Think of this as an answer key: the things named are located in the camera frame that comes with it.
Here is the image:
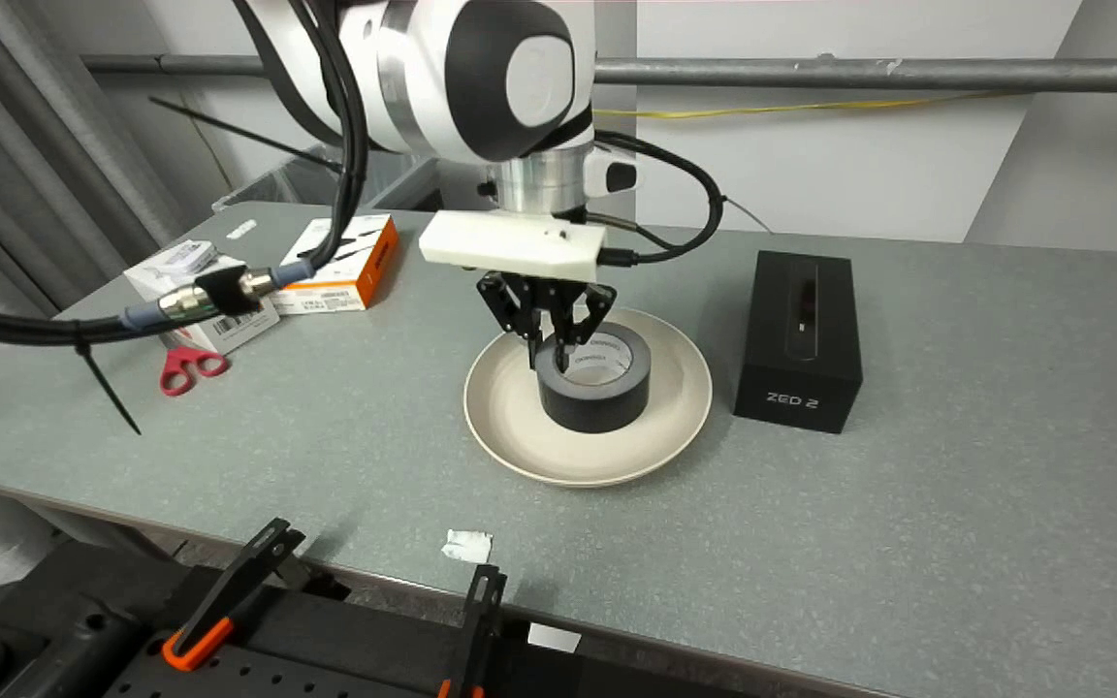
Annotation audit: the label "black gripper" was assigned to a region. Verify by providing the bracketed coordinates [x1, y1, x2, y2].
[474, 272, 620, 386]

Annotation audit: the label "black tape roll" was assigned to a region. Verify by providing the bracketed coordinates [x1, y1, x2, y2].
[531, 322, 657, 439]

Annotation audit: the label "beige round plate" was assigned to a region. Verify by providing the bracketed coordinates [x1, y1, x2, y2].
[458, 304, 718, 494]

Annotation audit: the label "small white tape piece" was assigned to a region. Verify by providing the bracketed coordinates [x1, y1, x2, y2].
[440, 527, 496, 565]

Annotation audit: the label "orange and white box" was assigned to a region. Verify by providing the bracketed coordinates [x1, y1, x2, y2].
[273, 215, 403, 317]

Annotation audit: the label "black rectangular box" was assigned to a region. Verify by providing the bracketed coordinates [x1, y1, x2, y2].
[735, 249, 867, 439]

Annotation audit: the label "white cardboard box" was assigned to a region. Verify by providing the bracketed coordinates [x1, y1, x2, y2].
[126, 237, 285, 361]

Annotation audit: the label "white label sticker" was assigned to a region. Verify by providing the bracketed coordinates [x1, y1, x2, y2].
[524, 621, 586, 660]

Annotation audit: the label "black perforated mounting base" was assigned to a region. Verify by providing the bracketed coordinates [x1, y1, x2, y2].
[0, 534, 845, 698]

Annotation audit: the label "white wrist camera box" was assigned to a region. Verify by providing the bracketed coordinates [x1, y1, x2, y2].
[416, 211, 615, 284]

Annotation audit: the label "black camera cable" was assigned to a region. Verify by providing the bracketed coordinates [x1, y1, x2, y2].
[572, 123, 728, 272]

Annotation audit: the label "thick black cable bundle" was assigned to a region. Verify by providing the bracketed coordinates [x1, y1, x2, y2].
[0, 0, 372, 351]

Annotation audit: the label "black clamp with orange handle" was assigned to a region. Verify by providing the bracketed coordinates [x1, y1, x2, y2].
[434, 563, 514, 698]
[161, 516, 312, 680]

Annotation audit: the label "yellow cable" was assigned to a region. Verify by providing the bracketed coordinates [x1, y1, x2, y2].
[634, 90, 1015, 130]

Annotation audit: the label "red handled scissors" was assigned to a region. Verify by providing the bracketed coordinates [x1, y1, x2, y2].
[156, 343, 236, 401]

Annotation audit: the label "grey metal rail pipe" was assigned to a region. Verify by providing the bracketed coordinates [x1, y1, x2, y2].
[79, 51, 1117, 96]

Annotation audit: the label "black cable tie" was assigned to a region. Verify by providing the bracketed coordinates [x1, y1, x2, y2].
[72, 337, 148, 439]

